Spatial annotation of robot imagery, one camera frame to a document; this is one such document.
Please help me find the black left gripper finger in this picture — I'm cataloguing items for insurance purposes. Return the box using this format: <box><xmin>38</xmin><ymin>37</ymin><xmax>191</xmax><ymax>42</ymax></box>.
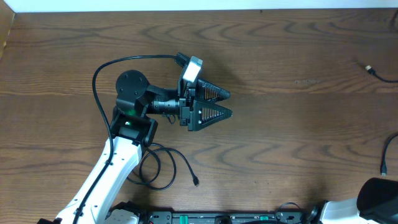
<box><xmin>188</xmin><ymin>100</ymin><xmax>233</xmax><ymax>131</ymax></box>
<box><xmin>195</xmin><ymin>78</ymin><xmax>231</xmax><ymax>103</ymax></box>

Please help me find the black short USB cable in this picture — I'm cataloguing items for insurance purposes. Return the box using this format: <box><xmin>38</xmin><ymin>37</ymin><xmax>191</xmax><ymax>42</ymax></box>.
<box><xmin>126</xmin><ymin>142</ymin><xmax>200</xmax><ymax>191</ymax></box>

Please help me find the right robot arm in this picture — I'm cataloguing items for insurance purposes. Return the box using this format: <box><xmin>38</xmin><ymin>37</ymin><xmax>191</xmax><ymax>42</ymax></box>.
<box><xmin>305</xmin><ymin>178</ymin><xmax>397</xmax><ymax>224</ymax></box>

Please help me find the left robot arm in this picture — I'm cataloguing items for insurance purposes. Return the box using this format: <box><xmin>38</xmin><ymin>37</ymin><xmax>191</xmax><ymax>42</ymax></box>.
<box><xmin>53</xmin><ymin>70</ymin><xmax>232</xmax><ymax>223</ymax></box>

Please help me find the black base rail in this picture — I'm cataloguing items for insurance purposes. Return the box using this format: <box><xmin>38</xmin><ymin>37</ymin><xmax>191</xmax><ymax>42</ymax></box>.
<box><xmin>108</xmin><ymin>202</ymin><xmax>308</xmax><ymax>224</ymax></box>

